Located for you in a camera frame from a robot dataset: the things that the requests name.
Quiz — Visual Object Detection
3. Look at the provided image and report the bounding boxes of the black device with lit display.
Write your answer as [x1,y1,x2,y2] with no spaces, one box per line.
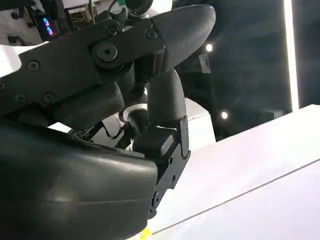
[36,9,61,42]

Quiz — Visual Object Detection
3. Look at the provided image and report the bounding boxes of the vertical light strip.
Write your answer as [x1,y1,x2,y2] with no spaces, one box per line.
[283,0,300,110]

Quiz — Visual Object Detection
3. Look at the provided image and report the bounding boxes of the white cabinet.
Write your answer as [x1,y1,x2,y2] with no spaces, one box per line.
[184,98,217,151]

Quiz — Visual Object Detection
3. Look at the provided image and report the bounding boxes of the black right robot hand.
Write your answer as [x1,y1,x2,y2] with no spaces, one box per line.
[0,4,217,240]

